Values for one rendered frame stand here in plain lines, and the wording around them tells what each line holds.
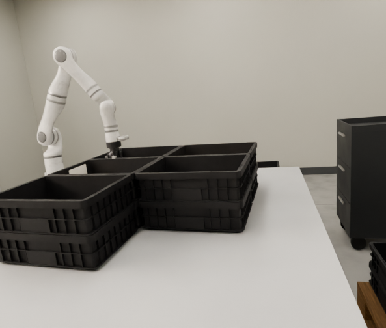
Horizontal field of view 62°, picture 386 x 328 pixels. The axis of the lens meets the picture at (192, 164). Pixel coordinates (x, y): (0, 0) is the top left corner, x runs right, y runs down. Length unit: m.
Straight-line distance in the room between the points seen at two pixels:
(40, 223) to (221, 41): 3.70
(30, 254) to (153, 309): 0.50
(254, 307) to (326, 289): 0.19
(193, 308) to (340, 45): 3.97
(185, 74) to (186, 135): 0.84
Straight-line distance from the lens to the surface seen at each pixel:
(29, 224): 1.13
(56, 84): 1.76
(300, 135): 4.43
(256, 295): 0.86
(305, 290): 0.89
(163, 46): 4.60
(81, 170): 1.59
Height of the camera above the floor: 1.20
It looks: 12 degrees down
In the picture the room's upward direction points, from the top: 6 degrees counter-clockwise
